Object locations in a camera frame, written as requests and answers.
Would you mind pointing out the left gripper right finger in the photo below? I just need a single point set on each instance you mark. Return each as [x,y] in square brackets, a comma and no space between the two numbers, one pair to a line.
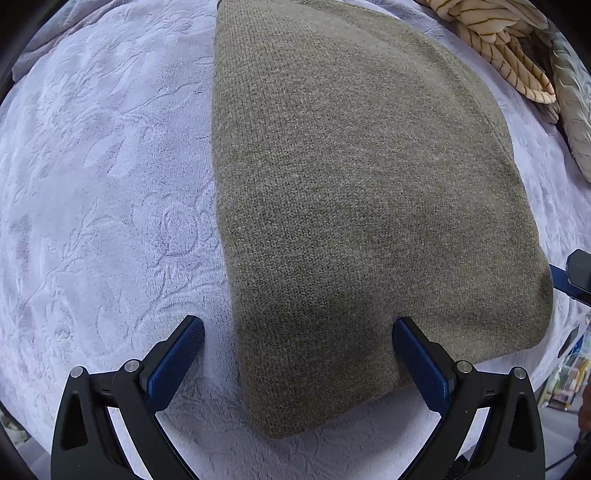
[490,426]

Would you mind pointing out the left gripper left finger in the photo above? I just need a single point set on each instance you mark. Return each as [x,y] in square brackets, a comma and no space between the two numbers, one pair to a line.
[85,444]

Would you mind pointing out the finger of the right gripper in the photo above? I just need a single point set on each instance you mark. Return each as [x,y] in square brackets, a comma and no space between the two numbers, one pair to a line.
[575,279]

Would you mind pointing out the olive knitted sweater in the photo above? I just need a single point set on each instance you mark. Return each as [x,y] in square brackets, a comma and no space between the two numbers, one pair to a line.
[363,173]

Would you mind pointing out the cream patterned cushion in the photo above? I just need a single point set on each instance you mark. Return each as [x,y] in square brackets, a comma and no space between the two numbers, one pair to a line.
[572,86]

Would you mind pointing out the cream striped garment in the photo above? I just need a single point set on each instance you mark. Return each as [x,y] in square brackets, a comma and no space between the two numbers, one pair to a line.
[493,29]

